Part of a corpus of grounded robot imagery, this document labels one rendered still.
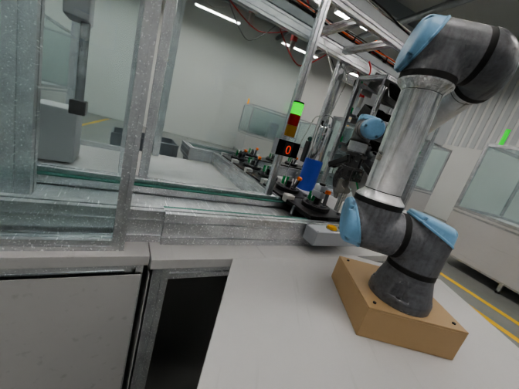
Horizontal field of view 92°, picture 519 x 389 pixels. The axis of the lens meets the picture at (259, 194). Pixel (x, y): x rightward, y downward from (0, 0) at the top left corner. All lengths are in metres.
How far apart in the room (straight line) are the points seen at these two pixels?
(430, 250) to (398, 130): 0.28
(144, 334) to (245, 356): 0.44
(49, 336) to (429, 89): 1.07
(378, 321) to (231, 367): 0.36
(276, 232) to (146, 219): 0.45
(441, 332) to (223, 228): 0.63
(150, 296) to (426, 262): 0.72
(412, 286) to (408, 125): 0.38
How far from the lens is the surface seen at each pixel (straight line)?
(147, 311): 0.86
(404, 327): 0.75
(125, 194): 0.70
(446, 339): 0.82
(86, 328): 0.89
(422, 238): 0.69
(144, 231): 0.80
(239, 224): 0.86
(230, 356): 0.55
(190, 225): 0.79
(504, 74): 0.76
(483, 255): 5.06
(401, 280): 0.73
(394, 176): 0.65
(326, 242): 1.02
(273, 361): 0.57
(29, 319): 0.86
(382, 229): 0.65
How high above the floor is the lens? 1.26
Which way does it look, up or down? 15 degrees down
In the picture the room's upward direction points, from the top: 16 degrees clockwise
